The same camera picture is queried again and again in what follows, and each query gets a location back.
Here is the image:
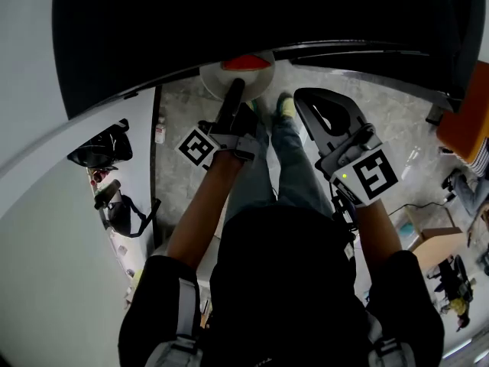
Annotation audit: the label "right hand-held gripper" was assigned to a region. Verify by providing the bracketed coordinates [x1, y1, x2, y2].
[293, 87, 400, 209]

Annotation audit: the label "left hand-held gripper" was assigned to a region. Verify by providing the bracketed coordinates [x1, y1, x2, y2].
[174, 77, 261, 168]

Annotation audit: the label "white round plate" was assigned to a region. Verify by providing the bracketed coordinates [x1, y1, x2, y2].
[199, 50, 277, 103]

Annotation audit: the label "red watermelon slice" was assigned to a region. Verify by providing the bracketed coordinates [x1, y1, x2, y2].
[222, 54, 272, 73]

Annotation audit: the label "person's left forearm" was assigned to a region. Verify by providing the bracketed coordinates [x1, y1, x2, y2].
[165, 154, 246, 271]

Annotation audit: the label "person's right forearm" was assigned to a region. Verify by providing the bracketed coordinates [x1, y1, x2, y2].
[356, 198, 404, 279]

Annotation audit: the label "person's yellow right shoe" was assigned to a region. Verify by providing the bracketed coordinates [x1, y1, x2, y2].
[275, 91, 297, 120]

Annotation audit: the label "person's grey jeans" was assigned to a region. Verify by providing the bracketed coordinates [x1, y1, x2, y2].
[224, 112, 334, 222]

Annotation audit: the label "small white bottle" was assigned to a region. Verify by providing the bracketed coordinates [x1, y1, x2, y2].
[154, 116, 167, 145]

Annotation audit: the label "black device with screen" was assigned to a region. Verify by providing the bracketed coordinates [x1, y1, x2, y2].
[329, 192, 361, 233]

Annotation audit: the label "wooden framed picture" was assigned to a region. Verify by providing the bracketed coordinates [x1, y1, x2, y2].
[396, 203, 426, 245]

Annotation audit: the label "orange sofa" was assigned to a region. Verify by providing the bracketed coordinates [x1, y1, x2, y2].
[435, 60, 489, 164]

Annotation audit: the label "black handbag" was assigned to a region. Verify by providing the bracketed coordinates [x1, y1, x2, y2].
[66, 118, 134, 170]

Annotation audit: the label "black flask bottle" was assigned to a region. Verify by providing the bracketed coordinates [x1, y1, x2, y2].
[92, 178, 123, 210]

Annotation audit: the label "black sling bag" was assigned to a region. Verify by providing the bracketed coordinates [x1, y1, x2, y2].
[100, 190, 163, 239]

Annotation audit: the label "light wooden table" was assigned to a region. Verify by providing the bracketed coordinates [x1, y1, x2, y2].
[410, 226, 475, 271]

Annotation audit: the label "person's black shirt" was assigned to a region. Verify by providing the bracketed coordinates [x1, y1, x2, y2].
[117, 203, 446, 367]

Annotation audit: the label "pile of assorted clutter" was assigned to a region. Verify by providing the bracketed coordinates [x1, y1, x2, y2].
[430, 242, 489, 333]

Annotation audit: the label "black floor cable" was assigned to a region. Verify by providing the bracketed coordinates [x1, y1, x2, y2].
[387, 200, 456, 218]

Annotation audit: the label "grey left backpack strap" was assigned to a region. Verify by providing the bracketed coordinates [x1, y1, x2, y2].
[146, 276, 204, 367]

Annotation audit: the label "grey backpack strap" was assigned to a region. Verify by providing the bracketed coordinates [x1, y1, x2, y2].
[365, 310, 418, 367]
[146, 276, 204, 367]

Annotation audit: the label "grey right backpack strap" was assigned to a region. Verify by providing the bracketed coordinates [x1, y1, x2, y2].
[365, 310, 418, 367]

